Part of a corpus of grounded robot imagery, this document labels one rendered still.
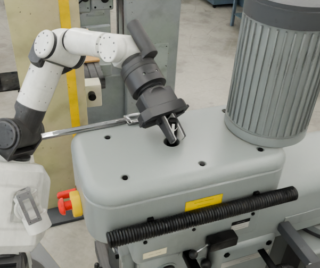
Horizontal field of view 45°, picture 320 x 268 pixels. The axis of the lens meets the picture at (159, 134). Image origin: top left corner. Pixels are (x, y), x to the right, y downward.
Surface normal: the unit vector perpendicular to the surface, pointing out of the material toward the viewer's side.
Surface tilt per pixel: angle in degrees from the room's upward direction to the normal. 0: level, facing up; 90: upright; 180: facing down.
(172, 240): 90
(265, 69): 90
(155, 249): 90
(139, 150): 0
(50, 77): 89
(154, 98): 30
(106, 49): 72
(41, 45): 58
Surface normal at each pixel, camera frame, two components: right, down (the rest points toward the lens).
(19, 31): 0.34, 0.55
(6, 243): 0.59, -0.06
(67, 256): 0.04, -0.81
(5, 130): -0.21, 0.09
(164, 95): 0.32, -0.45
